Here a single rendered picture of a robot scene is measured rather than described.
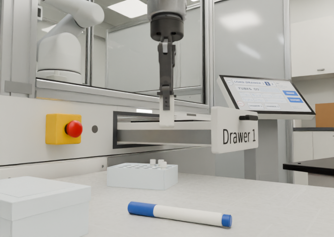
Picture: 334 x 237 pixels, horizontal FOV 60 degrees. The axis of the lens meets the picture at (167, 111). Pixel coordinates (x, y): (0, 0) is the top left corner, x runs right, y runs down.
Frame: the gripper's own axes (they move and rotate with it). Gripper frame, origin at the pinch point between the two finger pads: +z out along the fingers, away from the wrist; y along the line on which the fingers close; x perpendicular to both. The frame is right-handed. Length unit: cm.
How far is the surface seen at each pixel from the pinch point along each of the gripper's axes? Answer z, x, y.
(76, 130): 4.1, 20.9, 1.8
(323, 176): 15.9, -39.2, 14.5
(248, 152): 17, -41, 113
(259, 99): -14, -45, 103
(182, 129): 3.8, -3.1, 11.4
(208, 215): 14.1, -6.7, -28.1
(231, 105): -9, -29, 95
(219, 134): 5.1, -12.0, 5.0
